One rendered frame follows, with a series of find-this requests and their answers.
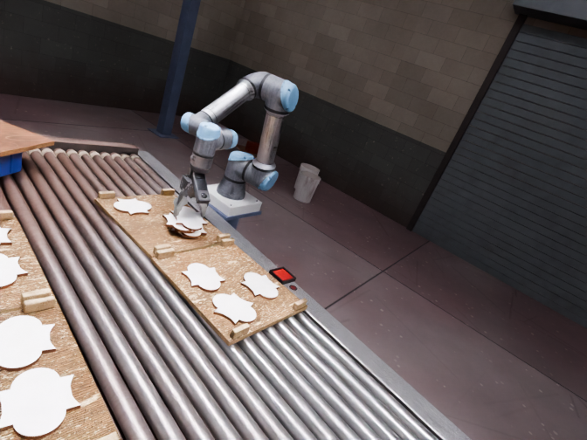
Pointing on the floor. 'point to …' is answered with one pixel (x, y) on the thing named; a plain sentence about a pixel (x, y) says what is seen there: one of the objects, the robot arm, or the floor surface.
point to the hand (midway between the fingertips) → (189, 216)
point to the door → (550, 269)
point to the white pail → (306, 186)
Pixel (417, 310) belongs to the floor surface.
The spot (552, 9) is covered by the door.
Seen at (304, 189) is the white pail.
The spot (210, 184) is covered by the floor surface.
